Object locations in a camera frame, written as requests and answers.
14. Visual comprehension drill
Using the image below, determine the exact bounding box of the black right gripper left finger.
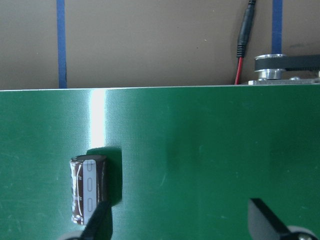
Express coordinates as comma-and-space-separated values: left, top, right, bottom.
79, 201, 113, 240

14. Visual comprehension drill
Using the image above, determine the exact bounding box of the green conveyor belt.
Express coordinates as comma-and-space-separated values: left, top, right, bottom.
0, 84, 320, 240

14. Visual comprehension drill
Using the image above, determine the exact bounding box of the red black power cable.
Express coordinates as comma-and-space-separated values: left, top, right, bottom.
233, 0, 258, 85

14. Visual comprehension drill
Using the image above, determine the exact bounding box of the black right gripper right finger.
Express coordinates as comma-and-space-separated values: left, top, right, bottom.
247, 198, 291, 240

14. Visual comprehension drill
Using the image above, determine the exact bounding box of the brown cylindrical capacitor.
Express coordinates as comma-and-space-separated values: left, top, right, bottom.
69, 154, 107, 225

